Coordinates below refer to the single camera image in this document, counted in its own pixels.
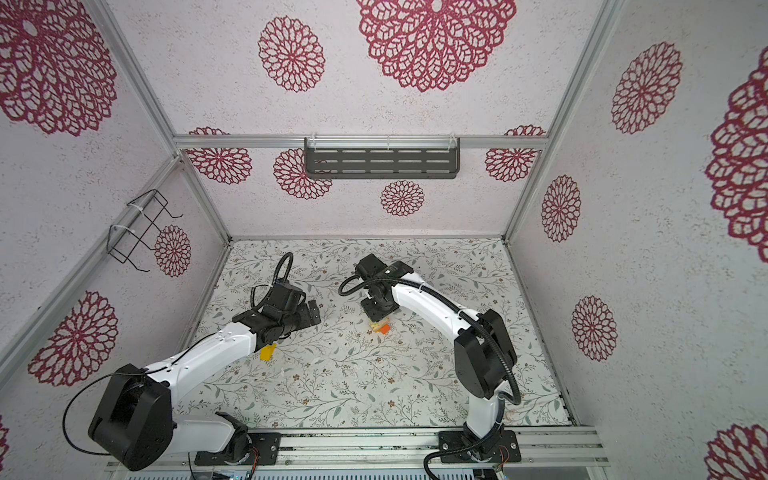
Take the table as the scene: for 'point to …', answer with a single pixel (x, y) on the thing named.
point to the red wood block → (385, 329)
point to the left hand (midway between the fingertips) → (305, 318)
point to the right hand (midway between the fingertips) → (377, 306)
